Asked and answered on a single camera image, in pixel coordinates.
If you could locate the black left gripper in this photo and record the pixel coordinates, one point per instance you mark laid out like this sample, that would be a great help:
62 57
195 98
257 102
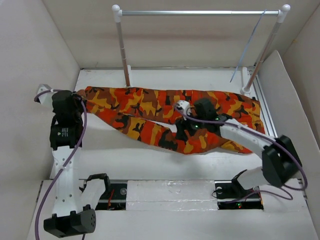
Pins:
77 100

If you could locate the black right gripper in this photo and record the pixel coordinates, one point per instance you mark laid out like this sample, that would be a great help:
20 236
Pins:
181 125

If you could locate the orange camouflage trousers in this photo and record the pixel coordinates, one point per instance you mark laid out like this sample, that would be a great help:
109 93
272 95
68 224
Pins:
142 114

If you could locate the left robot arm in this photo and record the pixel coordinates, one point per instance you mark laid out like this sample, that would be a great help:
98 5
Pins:
74 206

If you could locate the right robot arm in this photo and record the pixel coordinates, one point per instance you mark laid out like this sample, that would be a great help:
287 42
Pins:
279 158

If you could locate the white clothes rack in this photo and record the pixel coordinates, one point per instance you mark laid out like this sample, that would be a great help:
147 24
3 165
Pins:
281 14

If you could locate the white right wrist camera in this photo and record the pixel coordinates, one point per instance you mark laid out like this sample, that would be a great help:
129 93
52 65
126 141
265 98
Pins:
183 107

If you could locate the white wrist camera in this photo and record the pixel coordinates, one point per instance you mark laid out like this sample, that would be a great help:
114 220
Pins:
44 95
183 107

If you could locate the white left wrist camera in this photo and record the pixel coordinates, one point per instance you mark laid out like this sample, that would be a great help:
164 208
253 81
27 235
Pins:
44 95

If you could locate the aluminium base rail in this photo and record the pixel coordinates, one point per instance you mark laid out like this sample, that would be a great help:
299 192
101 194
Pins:
170 195

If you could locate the aluminium side rail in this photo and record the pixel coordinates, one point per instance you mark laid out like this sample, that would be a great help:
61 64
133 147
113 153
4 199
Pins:
265 113

